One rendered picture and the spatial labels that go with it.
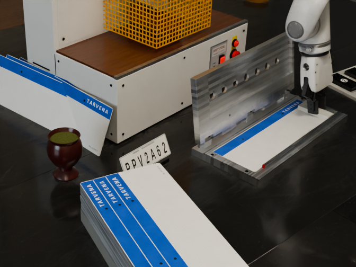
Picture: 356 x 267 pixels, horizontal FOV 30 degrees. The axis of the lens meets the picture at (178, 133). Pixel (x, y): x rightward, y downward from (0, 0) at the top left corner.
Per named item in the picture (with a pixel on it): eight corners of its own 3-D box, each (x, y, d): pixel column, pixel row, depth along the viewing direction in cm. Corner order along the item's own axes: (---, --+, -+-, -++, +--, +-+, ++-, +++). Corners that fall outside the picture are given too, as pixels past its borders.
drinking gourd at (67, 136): (49, 186, 155) (46, 146, 149) (47, 166, 162) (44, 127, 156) (85, 183, 157) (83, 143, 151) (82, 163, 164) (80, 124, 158)
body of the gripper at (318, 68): (317, 54, 173) (318, 95, 178) (336, 44, 180) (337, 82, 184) (292, 52, 178) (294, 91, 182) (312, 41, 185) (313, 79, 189)
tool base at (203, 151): (258, 187, 158) (259, 175, 156) (190, 154, 169) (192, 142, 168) (346, 122, 188) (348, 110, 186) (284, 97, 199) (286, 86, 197)
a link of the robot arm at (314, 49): (319, 46, 172) (319, 58, 174) (336, 37, 178) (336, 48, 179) (291, 43, 178) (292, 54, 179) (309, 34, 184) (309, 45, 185)
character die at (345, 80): (350, 91, 201) (351, 88, 201) (326, 79, 208) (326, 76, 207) (361, 88, 204) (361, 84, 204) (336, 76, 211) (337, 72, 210)
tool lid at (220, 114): (195, 79, 158) (189, 78, 160) (201, 150, 166) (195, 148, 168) (294, 30, 188) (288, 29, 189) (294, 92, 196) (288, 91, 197)
